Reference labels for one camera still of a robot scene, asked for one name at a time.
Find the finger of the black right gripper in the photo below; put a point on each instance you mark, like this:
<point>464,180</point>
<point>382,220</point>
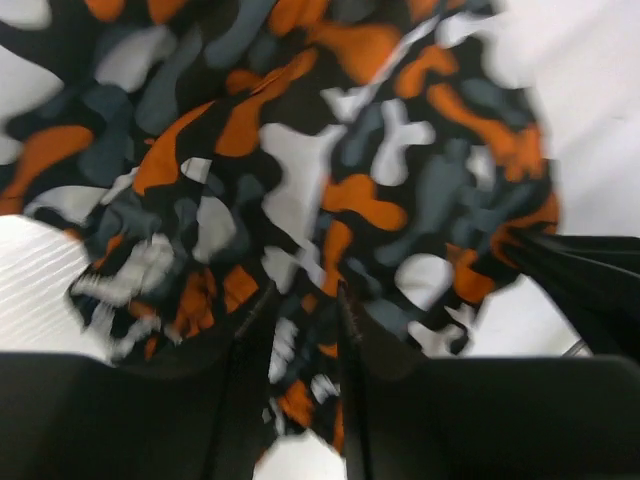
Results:
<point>593,280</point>

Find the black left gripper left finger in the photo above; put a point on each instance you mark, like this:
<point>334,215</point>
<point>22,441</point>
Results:
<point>191,413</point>

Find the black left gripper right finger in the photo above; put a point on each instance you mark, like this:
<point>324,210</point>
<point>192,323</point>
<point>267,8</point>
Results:
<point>408,416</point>

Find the orange camouflage shorts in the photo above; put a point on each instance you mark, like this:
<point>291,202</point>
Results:
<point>202,150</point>

